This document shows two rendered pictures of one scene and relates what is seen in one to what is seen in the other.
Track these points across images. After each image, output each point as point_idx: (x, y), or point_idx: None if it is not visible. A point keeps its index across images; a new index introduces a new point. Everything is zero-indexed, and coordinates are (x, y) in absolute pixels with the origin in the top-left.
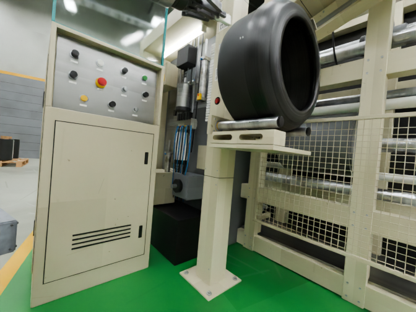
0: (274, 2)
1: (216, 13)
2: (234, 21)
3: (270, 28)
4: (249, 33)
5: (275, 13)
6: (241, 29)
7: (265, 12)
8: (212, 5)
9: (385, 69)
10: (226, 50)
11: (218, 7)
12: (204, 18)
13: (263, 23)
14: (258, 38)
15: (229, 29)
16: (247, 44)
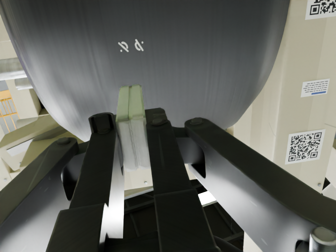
0: (81, 138)
1: (89, 140)
2: (270, 140)
3: (23, 54)
4: (90, 53)
5: (50, 106)
6: (153, 84)
7: (70, 116)
8: (17, 195)
9: None
10: (210, 7)
11: (25, 168)
12: (198, 139)
13: (48, 76)
14: (34, 17)
15: (225, 104)
16: (78, 0)
